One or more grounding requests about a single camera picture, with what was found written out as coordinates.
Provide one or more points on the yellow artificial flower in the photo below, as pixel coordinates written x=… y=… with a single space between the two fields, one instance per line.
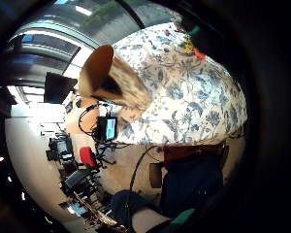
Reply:
x=187 y=45

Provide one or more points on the orange artificial flower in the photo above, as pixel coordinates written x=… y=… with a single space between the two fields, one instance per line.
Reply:
x=199 y=54

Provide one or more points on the floral blue white tablecloth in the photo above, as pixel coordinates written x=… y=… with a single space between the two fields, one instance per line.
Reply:
x=187 y=100

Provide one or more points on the brown woven wicker vase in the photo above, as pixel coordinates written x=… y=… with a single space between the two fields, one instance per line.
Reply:
x=119 y=82

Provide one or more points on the small screen on tripod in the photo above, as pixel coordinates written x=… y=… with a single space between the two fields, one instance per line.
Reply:
x=107 y=128

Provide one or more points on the the person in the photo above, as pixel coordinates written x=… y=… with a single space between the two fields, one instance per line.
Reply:
x=190 y=181

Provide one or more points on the black computer monitor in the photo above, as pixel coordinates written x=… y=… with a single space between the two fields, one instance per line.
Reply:
x=57 y=87

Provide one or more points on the red office chair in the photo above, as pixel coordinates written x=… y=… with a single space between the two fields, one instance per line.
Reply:
x=87 y=156

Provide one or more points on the black desk equipment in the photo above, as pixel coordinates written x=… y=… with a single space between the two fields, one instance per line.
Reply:
x=60 y=149

